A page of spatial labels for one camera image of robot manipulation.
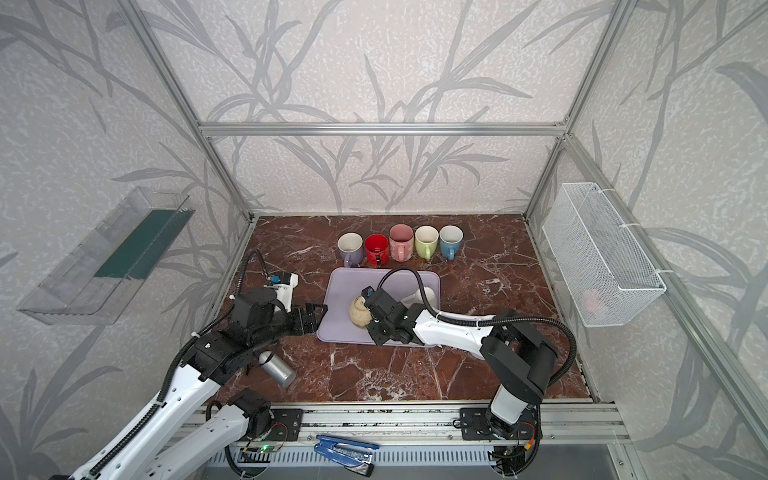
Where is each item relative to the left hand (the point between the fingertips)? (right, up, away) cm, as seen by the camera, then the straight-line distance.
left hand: (321, 300), depth 74 cm
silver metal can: (-12, -20, +5) cm, 24 cm away
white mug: (+24, -2, +14) cm, 28 cm away
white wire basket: (+63, +11, -11) cm, 65 cm away
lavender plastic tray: (-1, 0, +28) cm, 28 cm away
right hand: (+12, -7, +13) cm, 19 cm away
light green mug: (+28, +15, +26) cm, 41 cm away
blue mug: (+37, +16, +28) cm, 49 cm away
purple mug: (+2, +13, +31) cm, 34 cm away
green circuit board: (-12, -35, -3) cm, 37 cm away
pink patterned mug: (+20, +16, +25) cm, 36 cm away
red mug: (+11, +12, +31) cm, 35 cm away
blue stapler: (+9, -34, -6) cm, 36 cm away
